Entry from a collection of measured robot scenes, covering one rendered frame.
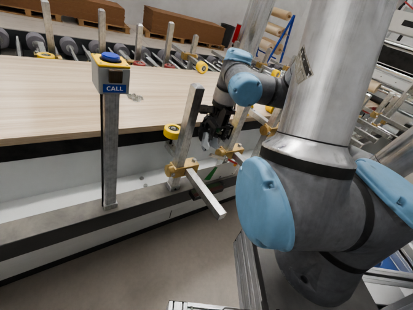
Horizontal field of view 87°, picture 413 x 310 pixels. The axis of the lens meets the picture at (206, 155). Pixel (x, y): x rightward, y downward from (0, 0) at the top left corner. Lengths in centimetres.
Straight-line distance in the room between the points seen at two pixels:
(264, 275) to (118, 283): 115
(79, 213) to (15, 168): 26
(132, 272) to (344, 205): 136
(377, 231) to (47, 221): 84
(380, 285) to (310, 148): 55
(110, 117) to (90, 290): 108
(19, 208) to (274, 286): 89
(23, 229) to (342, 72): 87
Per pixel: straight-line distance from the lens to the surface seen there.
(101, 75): 56
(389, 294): 77
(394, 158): 63
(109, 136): 67
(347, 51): 29
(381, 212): 36
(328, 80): 28
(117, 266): 155
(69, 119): 96
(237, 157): 100
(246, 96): 54
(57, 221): 88
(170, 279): 153
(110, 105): 62
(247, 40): 498
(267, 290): 44
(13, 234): 89
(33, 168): 98
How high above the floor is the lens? 140
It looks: 35 degrees down
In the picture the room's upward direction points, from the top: 19 degrees clockwise
